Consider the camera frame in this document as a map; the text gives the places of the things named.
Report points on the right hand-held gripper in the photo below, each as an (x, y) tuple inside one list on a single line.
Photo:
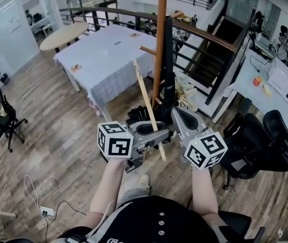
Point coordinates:
[(204, 148)]

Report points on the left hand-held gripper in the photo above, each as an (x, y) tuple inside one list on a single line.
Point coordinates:
[(115, 140)]

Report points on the light wooden clothes hanger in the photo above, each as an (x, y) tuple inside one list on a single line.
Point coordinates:
[(148, 107)]

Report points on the brown wooden coat rack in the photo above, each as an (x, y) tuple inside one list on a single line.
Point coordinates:
[(160, 47)]

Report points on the person's left forearm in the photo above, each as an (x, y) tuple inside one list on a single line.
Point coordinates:
[(108, 186)]

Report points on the person's right forearm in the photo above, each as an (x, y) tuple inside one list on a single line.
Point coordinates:
[(204, 191)]

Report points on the black tall stand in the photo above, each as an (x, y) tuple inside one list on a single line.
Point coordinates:
[(169, 72)]

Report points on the white work table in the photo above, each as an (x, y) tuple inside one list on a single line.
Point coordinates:
[(245, 77)]

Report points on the table with checked cloth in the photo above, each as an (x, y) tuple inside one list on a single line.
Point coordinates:
[(103, 59)]

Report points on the red orange fruit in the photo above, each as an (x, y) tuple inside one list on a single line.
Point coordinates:
[(257, 81)]

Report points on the person's leg with shoe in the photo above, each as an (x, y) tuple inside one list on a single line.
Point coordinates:
[(136, 188)]

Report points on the orange toy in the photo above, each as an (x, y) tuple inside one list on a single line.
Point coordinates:
[(76, 68), (134, 35)]

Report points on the sandwich toy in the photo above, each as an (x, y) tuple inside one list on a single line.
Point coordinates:
[(267, 90)]

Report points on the black padded office chair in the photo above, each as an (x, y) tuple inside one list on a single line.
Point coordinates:
[(281, 130), (250, 148)]

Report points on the curved wooden handrail railing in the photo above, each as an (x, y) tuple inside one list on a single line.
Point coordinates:
[(133, 15)]

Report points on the white microwave oven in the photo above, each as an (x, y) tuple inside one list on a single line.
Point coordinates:
[(285, 87)]

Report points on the person's black top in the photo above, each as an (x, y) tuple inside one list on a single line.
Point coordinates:
[(154, 221)]

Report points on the round wooden table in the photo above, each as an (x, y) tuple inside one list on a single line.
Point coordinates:
[(62, 35)]

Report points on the black mesh office chair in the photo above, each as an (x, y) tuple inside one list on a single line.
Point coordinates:
[(5, 115)]

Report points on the white power strip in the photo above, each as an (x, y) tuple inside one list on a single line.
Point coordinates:
[(47, 211)]

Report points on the black stool seat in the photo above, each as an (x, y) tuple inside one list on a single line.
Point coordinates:
[(237, 223)]

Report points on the small black box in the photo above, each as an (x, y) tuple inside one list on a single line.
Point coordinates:
[(5, 79)]

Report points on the black wrist watch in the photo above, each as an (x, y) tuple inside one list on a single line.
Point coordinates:
[(76, 238)]

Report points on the black camera tripod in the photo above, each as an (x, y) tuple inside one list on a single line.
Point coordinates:
[(255, 32)]

